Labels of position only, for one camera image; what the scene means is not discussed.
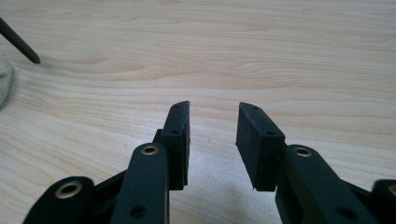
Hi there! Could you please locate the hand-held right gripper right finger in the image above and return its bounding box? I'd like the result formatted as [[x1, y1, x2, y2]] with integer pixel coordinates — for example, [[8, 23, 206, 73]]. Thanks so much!
[[235, 102, 380, 224]]

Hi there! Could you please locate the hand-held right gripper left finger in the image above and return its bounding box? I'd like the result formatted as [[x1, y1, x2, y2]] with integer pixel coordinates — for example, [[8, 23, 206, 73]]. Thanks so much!
[[109, 100, 191, 224]]

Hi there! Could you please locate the black slim rod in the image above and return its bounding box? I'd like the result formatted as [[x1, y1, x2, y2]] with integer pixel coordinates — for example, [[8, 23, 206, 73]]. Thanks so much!
[[0, 17, 42, 65]]

